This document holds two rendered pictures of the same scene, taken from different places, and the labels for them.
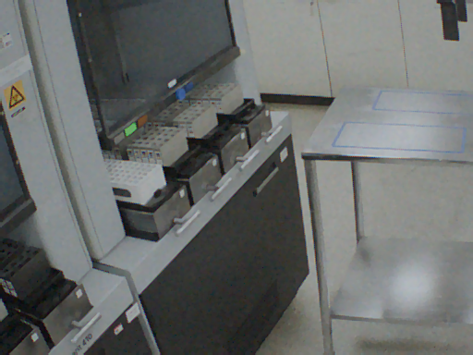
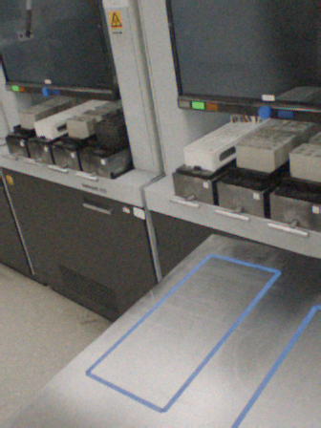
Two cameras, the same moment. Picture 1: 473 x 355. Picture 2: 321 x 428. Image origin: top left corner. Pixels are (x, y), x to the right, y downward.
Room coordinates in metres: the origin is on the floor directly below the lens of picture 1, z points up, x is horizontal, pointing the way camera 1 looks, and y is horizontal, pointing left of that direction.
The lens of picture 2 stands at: (1.43, -1.04, 1.34)
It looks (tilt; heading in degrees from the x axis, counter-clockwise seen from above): 27 degrees down; 103
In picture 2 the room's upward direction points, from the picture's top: 10 degrees counter-clockwise
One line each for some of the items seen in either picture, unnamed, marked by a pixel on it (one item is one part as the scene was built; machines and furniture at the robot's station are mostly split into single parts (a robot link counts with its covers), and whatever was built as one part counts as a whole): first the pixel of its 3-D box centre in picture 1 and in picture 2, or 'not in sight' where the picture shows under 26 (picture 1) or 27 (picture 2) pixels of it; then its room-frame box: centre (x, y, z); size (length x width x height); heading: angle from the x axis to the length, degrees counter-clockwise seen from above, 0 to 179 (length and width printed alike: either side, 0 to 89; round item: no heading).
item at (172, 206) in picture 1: (77, 192); (258, 143); (1.42, 0.42, 0.78); 0.73 x 0.14 x 0.09; 56
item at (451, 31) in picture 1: (450, 21); not in sight; (0.90, -0.41, 1.22); 0.03 x 0.01 x 0.07; 56
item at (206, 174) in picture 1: (110, 165); (304, 151); (1.55, 0.34, 0.78); 0.73 x 0.14 x 0.09; 56
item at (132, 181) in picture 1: (107, 180); (230, 142); (1.34, 0.31, 0.83); 0.30 x 0.10 x 0.06; 56
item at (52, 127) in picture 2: not in sight; (74, 119); (0.76, 0.70, 0.83); 0.30 x 0.10 x 0.06; 56
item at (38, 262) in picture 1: (29, 275); (109, 133); (0.96, 0.45, 0.85); 0.12 x 0.02 x 0.06; 147
